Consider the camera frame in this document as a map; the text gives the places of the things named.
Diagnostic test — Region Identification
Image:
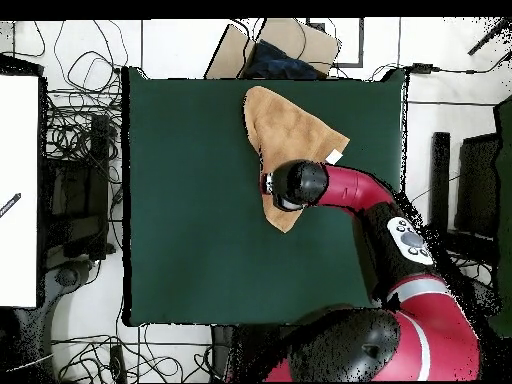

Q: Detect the tan terry towel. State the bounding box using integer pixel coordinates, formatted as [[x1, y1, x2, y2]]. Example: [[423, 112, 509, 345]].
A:
[[242, 85, 351, 234]]

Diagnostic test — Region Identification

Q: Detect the white flat panel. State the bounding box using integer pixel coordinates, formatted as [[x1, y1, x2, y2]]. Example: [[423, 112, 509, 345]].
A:
[[0, 74, 40, 308]]

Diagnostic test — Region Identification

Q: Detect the dark green table cloth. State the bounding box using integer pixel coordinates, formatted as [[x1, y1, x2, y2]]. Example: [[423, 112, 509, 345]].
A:
[[121, 66, 409, 327]]

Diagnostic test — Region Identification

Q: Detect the dark blue garment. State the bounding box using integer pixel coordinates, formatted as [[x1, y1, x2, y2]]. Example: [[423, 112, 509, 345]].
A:
[[243, 39, 321, 80]]

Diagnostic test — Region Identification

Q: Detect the open cardboard box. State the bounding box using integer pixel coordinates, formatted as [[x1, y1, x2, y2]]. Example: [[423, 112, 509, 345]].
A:
[[204, 17, 341, 80]]

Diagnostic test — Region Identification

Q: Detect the black upright bar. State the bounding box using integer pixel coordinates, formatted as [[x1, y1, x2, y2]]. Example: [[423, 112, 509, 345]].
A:
[[428, 131, 452, 237]]

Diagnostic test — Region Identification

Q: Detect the black chair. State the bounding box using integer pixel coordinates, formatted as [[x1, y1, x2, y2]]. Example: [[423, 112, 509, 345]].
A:
[[39, 113, 117, 261], [454, 133, 501, 241]]

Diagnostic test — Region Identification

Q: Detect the grey wheeled chair base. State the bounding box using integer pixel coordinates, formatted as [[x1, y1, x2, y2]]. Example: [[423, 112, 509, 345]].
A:
[[0, 258, 101, 381]]

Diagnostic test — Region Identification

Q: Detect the black power strip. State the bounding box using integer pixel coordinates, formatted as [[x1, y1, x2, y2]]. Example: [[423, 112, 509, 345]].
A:
[[109, 344, 128, 384]]

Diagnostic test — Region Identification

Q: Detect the green cloth draped stand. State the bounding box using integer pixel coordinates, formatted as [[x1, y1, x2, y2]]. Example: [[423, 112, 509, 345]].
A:
[[474, 94, 512, 338]]

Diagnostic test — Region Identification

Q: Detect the black wheeled chair base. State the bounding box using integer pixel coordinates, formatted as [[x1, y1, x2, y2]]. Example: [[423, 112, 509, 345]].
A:
[[463, 275, 501, 323]]

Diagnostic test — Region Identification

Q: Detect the black slanted pole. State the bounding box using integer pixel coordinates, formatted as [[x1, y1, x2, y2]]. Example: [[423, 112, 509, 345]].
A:
[[466, 17, 512, 56]]

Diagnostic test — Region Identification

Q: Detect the dark rectangular frame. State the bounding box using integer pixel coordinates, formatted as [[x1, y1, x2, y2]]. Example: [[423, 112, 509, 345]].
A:
[[305, 17, 365, 69]]

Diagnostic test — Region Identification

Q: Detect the black cable tangle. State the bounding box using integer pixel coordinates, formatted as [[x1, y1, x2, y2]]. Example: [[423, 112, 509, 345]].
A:
[[51, 323, 213, 383], [41, 19, 131, 161], [447, 247, 497, 289]]

